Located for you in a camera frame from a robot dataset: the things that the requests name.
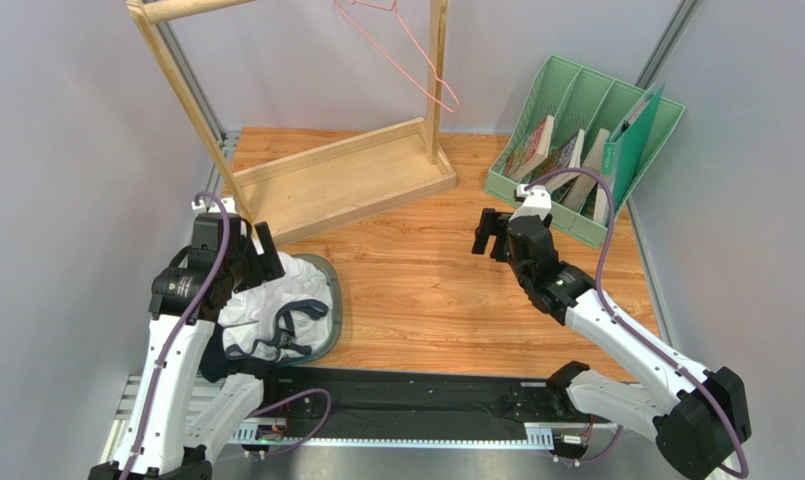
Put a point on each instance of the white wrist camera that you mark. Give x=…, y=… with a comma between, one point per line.
x=205, y=205
x=535, y=201

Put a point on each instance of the white tank top navy trim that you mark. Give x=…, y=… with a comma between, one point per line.
x=249, y=320

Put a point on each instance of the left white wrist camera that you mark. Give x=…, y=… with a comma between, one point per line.
x=205, y=205

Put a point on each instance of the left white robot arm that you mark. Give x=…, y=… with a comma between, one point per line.
x=187, y=297

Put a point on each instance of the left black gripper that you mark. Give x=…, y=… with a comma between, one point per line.
x=274, y=266

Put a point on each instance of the wooden clothes rack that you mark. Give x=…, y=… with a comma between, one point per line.
x=330, y=186

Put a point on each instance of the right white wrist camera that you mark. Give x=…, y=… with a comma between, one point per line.
x=535, y=201

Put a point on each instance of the clear plastic laundry basket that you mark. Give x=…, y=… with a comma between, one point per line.
x=311, y=316

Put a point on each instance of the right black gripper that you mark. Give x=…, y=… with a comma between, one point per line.
x=500, y=235

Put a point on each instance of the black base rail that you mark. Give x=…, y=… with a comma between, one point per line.
x=388, y=405

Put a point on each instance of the navy garment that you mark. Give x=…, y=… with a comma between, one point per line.
x=219, y=359

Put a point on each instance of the green clipboard folder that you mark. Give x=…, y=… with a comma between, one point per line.
x=623, y=150

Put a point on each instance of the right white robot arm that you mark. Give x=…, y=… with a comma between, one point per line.
x=697, y=417

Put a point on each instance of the book with colourful cover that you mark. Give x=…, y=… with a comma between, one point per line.
x=532, y=151

